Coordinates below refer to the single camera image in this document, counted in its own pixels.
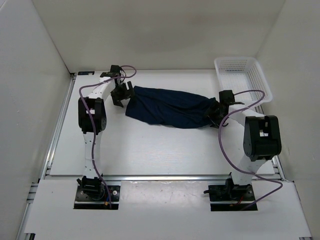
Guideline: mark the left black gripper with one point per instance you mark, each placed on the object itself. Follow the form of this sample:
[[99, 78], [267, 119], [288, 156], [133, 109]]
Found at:
[[117, 99]]

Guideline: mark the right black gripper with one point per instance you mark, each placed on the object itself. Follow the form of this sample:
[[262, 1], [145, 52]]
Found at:
[[210, 113]]

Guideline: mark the navy blue shorts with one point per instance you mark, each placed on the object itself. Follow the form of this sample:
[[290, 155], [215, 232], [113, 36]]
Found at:
[[179, 109]]

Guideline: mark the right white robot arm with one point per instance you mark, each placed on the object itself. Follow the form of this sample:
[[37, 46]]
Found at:
[[261, 134]]

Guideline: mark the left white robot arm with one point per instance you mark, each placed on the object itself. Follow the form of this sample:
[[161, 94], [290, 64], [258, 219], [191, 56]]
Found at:
[[92, 119]]

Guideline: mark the white plastic mesh basket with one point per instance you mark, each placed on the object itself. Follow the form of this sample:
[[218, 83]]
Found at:
[[245, 76]]

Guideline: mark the black label strip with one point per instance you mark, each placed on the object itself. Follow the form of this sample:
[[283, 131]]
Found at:
[[85, 73]]

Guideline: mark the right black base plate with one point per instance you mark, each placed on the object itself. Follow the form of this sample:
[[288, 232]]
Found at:
[[225, 199]]

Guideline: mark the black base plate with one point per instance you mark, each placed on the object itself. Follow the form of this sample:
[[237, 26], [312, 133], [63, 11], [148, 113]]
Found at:
[[225, 199], [83, 201]]

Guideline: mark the aluminium front rail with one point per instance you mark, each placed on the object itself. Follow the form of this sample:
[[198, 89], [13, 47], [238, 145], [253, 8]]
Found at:
[[275, 176]]

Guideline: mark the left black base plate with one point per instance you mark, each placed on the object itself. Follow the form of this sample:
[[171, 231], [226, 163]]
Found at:
[[83, 201]]

